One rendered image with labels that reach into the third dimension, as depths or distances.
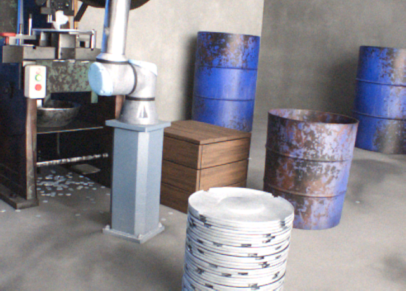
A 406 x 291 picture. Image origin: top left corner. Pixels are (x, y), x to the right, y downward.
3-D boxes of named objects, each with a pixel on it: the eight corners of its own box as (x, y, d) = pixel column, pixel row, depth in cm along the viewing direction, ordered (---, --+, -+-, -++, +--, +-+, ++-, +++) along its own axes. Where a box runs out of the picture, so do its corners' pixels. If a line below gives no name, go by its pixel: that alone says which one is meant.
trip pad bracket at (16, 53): (23, 89, 198) (24, 44, 194) (2, 90, 191) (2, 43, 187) (17, 88, 202) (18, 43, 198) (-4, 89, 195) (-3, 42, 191)
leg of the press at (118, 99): (132, 187, 246) (141, 11, 229) (114, 191, 238) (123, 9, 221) (46, 151, 307) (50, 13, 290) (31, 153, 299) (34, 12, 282)
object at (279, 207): (240, 184, 150) (240, 182, 150) (314, 211, 129) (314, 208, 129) (167, 199, 131) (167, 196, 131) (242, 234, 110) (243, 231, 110)
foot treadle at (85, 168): (101, 180, 217) (101, 169, 216) (83, 183, 210) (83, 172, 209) (40, 153, 256) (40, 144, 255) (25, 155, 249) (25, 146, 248)
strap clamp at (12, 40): (37, 45, 222) (37, 24, 220) (4, 44, 210) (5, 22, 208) (31, 45, 226) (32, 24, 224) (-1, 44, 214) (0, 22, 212)
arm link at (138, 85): (162, 97, 179) (164, 61, 177) (133, 98, 170) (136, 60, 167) (143, 93, 188) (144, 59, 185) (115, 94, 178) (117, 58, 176)
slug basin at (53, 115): (92, 126, 239) (93, 106, 237) (32, 132, 214) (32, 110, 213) (59, 116, 262) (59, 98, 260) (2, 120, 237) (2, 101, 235)
